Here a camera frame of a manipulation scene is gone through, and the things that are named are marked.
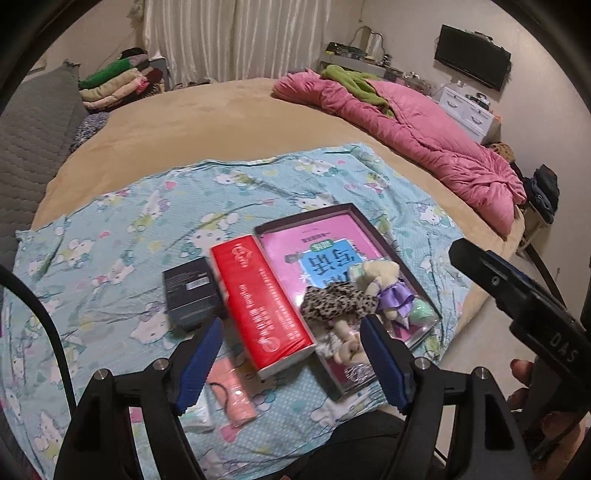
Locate clear pocket tissue pack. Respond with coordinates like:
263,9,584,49
178,392,215,433

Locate black cable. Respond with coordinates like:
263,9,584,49
0,265,79,416

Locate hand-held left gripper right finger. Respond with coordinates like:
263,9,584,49
359,315,532,480

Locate plush bear floral white dress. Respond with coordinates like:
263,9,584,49
318,318,370,370

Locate small dark box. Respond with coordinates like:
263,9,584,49
161,256,229,330

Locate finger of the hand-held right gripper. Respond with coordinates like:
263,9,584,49
449,238,551,320

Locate grey quilted cushion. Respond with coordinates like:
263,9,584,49
0,62,88,259

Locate pink quilt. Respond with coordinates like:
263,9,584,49
271,69,527,238

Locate white drawer cabinet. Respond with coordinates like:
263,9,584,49
436,85,499,144

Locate green ball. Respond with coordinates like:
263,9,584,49
397,298,439,337

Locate dark clothes pile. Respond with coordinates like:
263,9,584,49
526,164,561,224

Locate dark floral cloth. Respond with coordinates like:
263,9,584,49
69,113,112,155

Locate black wall television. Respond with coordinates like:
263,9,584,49
434,24,512,92

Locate beige bed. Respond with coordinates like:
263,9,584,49
30,76,527,324

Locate plush bear purple dress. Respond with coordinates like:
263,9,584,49
348,259,414,330

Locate green cloth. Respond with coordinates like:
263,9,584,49
321,65,398,118

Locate dark shallow box tray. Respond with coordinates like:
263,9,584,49
253,203,441,401

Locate person's right hand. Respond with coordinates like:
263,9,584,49
508,360,589,456

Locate white curtain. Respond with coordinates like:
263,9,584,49
141,0,331,88

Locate stack of folded clothes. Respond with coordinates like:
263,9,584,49
78,47,174,112

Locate leopard print cloth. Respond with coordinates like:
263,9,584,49
300,282,380,324

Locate person's dark trousers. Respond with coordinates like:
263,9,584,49
286,408,416,480

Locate pink flat packet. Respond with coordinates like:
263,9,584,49
205,355,258,428

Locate light blue printed blanket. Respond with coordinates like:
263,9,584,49
0,142,472,480

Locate pink book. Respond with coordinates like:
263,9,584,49
259,210,416,393

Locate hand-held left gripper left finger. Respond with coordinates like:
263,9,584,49
55,316,225,480

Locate cluttered grey shelf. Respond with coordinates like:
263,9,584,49
318,25,435,93

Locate red tissue pack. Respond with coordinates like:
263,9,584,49
210,234,318,381

